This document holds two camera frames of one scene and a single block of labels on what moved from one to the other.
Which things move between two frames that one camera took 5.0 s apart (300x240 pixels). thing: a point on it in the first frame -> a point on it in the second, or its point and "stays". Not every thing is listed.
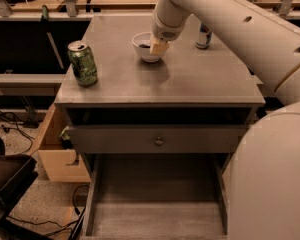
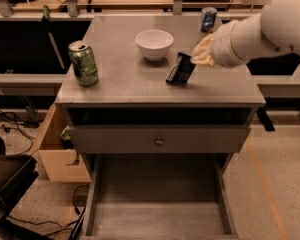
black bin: (10, 178) stays
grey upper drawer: (160, 139) stays
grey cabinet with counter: (194, 101) stays
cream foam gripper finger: (158, 46) -> (202, 52)
